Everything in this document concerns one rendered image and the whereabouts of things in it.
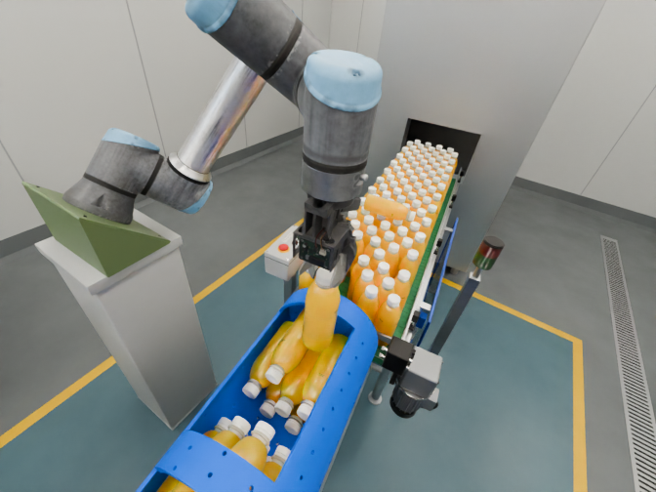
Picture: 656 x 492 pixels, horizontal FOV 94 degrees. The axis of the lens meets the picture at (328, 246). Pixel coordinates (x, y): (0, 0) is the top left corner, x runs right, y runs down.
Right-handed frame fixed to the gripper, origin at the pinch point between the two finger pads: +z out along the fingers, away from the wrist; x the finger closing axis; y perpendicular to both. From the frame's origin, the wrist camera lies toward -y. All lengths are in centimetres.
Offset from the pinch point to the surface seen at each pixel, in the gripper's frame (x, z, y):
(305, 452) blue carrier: 8.8, 20.2, 22.4
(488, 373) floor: 81, 140, -105
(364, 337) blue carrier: 9.7, 21.4, -5.8
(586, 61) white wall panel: 103, -9, -426
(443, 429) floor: 60, 140, -56
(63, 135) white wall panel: -269, 63, -91
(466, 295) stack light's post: 35, 38, -53
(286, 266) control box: -25.8, 32.7, -27.4
